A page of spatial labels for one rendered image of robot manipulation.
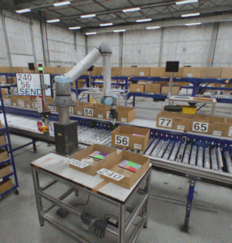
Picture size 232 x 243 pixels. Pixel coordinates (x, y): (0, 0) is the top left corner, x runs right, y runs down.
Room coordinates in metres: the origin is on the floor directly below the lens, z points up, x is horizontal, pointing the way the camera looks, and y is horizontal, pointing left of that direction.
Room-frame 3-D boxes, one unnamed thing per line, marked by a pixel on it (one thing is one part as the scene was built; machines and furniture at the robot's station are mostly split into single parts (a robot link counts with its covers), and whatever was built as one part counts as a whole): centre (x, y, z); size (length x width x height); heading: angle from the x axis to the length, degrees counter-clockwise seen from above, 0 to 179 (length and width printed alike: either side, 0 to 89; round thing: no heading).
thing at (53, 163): (1.48, 0.23, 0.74); 1.00 x 0.58 x 0.03; 60
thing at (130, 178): (1.33, -0.09, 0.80); 0.38 x 0.28 x 0.10; 147
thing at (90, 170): (1.50, 0.20, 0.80); 0.38 x 0.28 x 0.10; 149
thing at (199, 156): (1.68, -0.89, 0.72); 0.52 x 0.05 x 0.05; 154
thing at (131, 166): (1.41, -0.14, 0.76); 0.19 x 0.14 x 0.02; 54
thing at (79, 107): (2.93, 0.65, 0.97); 0.39 x 0.29 x 0.17; 64
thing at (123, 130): (1.96, -0.18, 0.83); 0.39 x 0.29 x 0.17; 69
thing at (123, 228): (1.48, 0.23, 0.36); 1.00 x 0.58 x 0.72; 60
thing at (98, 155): (1.59, 0.16, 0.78); 0.19 x 0.14 x 0.02; 63
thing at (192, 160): (1.71, -0.83, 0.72); 0.52 x 0.05 x 0.05; 154
